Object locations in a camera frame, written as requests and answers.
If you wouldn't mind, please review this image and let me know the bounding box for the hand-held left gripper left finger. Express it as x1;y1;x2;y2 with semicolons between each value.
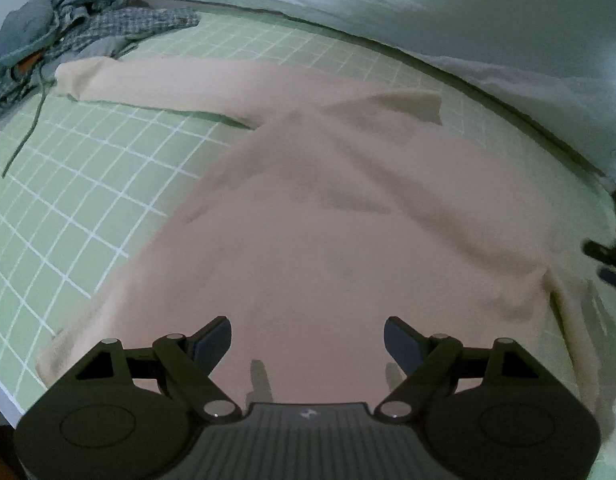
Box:
73;316;239;420

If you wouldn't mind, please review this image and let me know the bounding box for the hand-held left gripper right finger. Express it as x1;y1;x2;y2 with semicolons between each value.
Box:
378;316;541;421

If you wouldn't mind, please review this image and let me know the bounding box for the beige garment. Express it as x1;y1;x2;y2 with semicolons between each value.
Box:
35;55;616;456

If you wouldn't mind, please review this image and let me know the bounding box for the green grid mat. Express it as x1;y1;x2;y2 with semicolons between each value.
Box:
0;7;614;411

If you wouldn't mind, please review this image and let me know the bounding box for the blue plaid shirt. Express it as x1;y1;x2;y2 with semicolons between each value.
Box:
0;5;201;121

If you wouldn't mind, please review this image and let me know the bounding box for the blue grey garment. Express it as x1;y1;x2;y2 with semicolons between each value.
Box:
0;0;64;76

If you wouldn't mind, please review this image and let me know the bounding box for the grey drawstring cord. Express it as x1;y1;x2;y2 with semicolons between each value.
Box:
2;67;51;178

